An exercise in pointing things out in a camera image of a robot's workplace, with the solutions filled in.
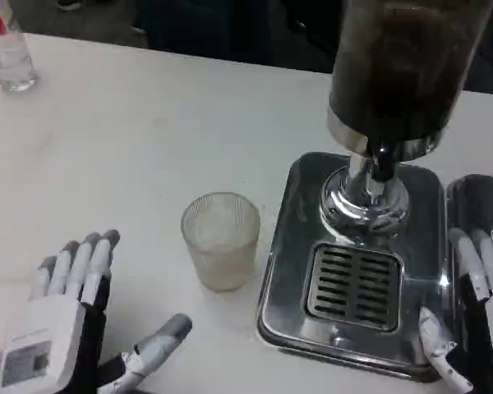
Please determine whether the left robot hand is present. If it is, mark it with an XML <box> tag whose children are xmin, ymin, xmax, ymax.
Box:
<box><xmin>0</xmin><ymin>228</ymin><xmax>194</xmax><ymax>394</ymax></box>

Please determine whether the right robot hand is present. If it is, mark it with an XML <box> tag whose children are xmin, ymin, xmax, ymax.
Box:
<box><xmin>417</xmin><ymin>227</ymin><xmax>493</xmax><ymax>394</ymax></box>

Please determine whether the steel dispenser base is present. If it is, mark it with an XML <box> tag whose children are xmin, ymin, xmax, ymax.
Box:
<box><xmin>446</xmin><ymin>173</ymin><xmax>493</xmax><ymax>263</ymax></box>

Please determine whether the steel drip tray with grid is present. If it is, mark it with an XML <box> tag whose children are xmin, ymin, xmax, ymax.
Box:
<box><xmin>256</xmin><ymin>152</ymin><xmax>458</xmax><ymax>383</ymax></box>

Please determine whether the clear ribbed glass cup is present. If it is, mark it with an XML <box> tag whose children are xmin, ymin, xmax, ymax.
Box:
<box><xmin>181</xmin><ymin>192</ymin><xmax>262</xmax><ymax>293</ymax></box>

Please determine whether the dark drink dispenser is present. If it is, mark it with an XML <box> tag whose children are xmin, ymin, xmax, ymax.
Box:
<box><xmin>319</xmin><ymin>0</ymin><xmax>493</xmax><ymax>229</ymax></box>

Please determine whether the clear plastic water bottle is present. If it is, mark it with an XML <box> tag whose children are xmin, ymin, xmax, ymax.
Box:
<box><xmin>0</xmin><ymin>11</ymin><xmax>39</xmax><ymax>93</ymax></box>

